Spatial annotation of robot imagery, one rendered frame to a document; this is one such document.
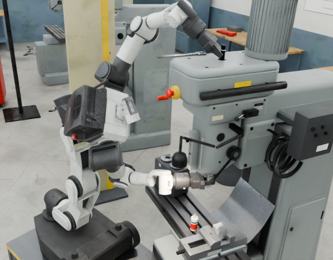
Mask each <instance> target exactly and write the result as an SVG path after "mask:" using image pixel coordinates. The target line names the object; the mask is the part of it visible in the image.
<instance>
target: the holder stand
mask: <svg viewBox="0 0 333 260"><path fill-rule="evenodd" d="M172 157H173V156H172V155H171V154H166V155H162V156H160V157H157V158H155V169H161V170H170V171H171V175H174V173H182V172H187V173H188V174H189V169H188V168H187V167H184V168H176V167H174V166H173V165H172V164H171V161H172ZM157 177H158V176H157ZM157 177H156V183H157ZM157 184H158V185H159V183H157ZM186 192H188V189H180V190H175V189H174V188H172V189H171V194H170V195H171V196H172V197H173V198H175V197H177V196H179V195H181V194H184V193H186Z"/></svg>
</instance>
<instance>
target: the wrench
mask: <svg viewBox="0 0 333 260"><path fill-rule="evenodd" d="M192 55H206V53H203V52H194V53H187V54H175V55H163V56H157V58H169V57H180V56H192Z"/></svg>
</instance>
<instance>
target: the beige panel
mask: <svg viewBox="0 0 333 260"><path fill-rule="evenodd" d="M62 4H63V11H64V23H65V36H66V49H67V61H68V74H69V86H70V94H72V93H73V92H74V90H76V89H77V88H79V87H81V86H82V85H87V86H91V87H94V86H96V85H98V84H100V82H99V81H98V80H97V79H95V77H94V74H95V72H96V70H97V68H98V66H99V65H100V63H102V62H103V61H108V62H110V63H111V64H113V62H114V59H115V57H116V49H115V0H62ZM97 173H98V174H99V177H100V194H99V196H98V198H97V200H96V202H95V204H94V206H96V205H99V204H103V203H107V202H111V201H115V200H119V199H123V198H127V197H128V194H127V192H126V191H125V189H124V188H119V187H117V186H115V185H114V183H111V182H110V180H109V179H108V177H109V175H108V174H107V172H106V170H105V169H103V170H98V171H97Z"/></svg>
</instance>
